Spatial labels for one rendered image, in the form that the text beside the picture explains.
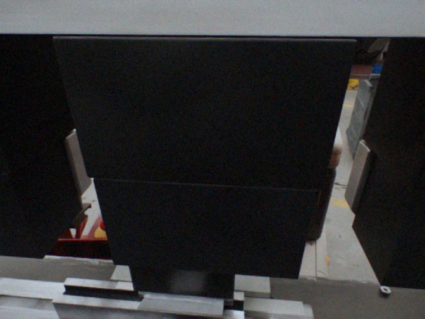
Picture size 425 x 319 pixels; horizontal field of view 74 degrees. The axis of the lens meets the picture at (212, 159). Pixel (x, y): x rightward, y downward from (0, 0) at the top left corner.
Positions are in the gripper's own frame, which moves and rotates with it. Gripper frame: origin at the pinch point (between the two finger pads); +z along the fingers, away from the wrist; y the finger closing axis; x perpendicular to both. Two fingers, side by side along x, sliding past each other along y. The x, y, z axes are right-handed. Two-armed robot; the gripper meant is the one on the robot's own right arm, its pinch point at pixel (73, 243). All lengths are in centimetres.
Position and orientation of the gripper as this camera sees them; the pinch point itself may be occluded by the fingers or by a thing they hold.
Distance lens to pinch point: 83.0
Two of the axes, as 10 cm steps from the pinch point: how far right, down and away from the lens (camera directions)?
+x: 10.0, 0.1, 0.0
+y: 0.0, 2.2, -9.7
